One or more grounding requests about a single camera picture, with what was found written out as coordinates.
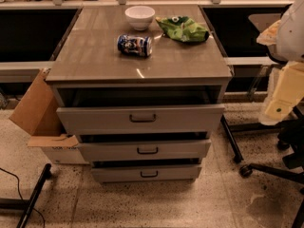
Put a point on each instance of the black table leg right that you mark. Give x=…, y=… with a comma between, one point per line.
x=238, y=157

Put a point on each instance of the grey top drawer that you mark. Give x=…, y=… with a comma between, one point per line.
x=140, y=119

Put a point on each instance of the grey middle drawer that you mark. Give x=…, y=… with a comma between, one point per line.
x=135, y=151

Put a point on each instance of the black office chair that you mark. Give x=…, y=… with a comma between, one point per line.
x=293, y=135

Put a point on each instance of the white ceramic bowl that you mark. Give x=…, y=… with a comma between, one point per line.
x=139, y=17

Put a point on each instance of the grey bottom drawer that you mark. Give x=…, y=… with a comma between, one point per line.
x=147, y=173

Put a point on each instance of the black table leg left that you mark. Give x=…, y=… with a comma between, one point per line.
x=26, y=206

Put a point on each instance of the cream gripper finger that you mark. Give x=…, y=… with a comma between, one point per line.
x=287, y=91

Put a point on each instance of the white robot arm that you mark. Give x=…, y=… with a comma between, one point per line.
x=287, y=34

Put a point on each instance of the grey drawer cabinet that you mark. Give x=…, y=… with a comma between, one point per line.
x=90, y=72

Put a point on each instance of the black table leg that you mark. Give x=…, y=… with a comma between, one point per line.
x=238, y=157
x=26, y=206

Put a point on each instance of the green chip bag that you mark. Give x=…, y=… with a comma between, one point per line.
x=183, y=29

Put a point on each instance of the grey drawer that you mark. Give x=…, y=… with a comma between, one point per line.
x=147, y=173
x=140, y=119
x=135, y=151

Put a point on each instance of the blue soda can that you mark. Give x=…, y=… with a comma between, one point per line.
x=134, y=45

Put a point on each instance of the brown cardboard box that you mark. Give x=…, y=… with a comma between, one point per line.
x=36, y=115

